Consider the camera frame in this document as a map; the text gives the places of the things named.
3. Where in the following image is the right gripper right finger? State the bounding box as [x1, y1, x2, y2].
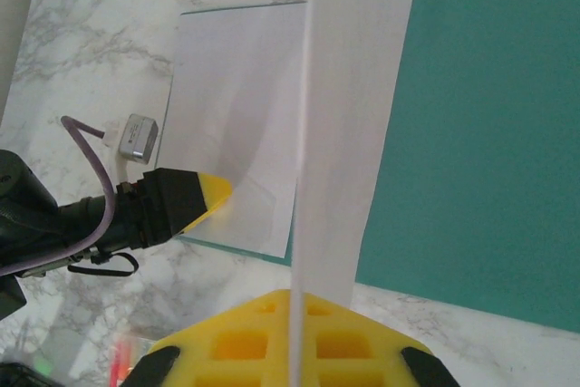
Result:
[299, 291, 461, 387]

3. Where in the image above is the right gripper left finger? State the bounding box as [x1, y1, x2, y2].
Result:
[129, 289, 295, 387]

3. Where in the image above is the green folder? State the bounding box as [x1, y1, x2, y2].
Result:
[156, 0, 580, 334]

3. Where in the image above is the pack of coloured markers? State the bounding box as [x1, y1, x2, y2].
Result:
[108, 330, 153, 387]

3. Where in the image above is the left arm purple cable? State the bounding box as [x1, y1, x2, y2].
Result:
[61, 115, 121, 266]

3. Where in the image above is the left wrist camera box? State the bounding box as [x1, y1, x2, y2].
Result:
[118, 113, 160, 164]

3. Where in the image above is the thin black wire loop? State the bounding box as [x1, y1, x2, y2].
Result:
[67, 253, 140, 277]

